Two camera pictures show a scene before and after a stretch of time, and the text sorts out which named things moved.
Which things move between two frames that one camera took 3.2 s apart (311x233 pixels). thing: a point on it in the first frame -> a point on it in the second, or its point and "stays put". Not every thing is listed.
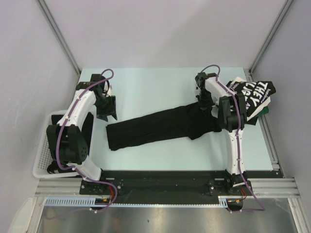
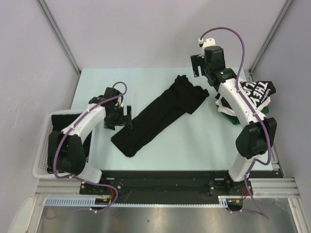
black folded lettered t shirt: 256,93 stays put
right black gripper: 206,108 -> 197,60
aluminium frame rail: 286,187 stays put
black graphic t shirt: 192,122 -> 156,114
